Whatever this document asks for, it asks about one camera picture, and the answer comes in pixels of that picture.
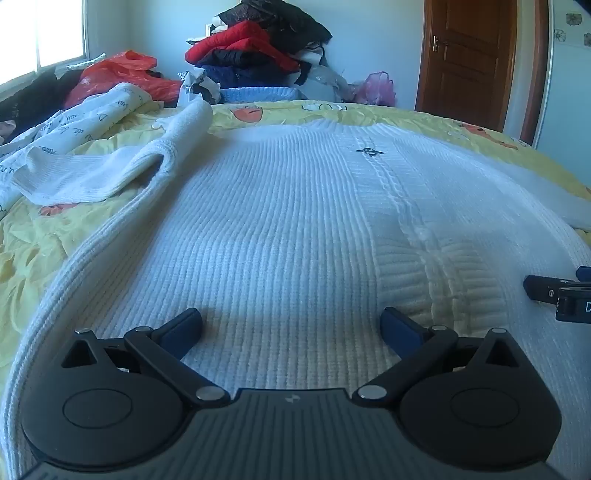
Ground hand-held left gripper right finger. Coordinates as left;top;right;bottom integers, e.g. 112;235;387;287
351;307;522;409

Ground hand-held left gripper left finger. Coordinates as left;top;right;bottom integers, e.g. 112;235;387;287
61;308;232;409

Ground white knit sweater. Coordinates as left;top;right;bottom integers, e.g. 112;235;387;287
2;99;591;480

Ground yellow carrot print bedsheet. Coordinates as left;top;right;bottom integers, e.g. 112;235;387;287
0;99;591;370

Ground white printed quilt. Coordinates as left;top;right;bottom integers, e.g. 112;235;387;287
0;82;155;220

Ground brown wooden door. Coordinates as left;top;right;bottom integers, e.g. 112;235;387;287
416;0;518;132

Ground pink plastic bag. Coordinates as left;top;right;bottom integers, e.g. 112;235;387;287
355;71;398;107

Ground black and white patterned bag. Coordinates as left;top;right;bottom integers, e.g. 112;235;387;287
178;69;222;107

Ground light blue knit garment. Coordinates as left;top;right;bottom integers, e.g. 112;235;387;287
219;85;301;104

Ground grey cloth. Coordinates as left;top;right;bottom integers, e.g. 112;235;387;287
305;65;356;102

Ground navy garment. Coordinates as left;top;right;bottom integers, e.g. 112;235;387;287
198;64;296;90

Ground red plastic bag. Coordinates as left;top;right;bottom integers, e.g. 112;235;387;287
65;50;183;109

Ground dark cloth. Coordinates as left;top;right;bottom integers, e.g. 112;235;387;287
0;69;86;134

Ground red garment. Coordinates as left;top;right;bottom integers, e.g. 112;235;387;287
185;21;301;72

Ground window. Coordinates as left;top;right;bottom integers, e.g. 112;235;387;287
0;0;88;86

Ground black garment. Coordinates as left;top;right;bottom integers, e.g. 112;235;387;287
217;0;333;51

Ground brown wooden door frame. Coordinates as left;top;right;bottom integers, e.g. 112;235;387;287
519;0;550;148

